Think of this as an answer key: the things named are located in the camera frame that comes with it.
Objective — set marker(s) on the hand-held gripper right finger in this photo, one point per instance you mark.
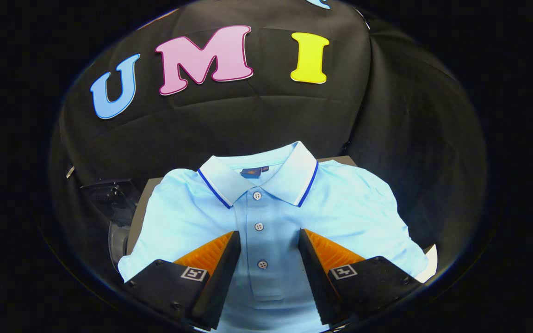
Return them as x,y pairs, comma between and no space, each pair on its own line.
317,277

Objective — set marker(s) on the dark washing machine lid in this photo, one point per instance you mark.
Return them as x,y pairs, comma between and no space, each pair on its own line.
109,199

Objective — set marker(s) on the grey washing machine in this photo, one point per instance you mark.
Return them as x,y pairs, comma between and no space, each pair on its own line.
117,240

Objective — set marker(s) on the light blue polo shirt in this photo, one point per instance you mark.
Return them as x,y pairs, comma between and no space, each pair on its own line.
340,208

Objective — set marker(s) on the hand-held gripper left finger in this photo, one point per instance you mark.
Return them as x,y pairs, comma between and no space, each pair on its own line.
220,277

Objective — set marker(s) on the black backdrop cloth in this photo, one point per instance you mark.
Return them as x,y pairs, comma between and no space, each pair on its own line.
248,120

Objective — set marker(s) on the grey cabinet with dark top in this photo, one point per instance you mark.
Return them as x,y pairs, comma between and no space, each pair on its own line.
142,208

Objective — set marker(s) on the small white clip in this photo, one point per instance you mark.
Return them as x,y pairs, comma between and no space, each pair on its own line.
70,172

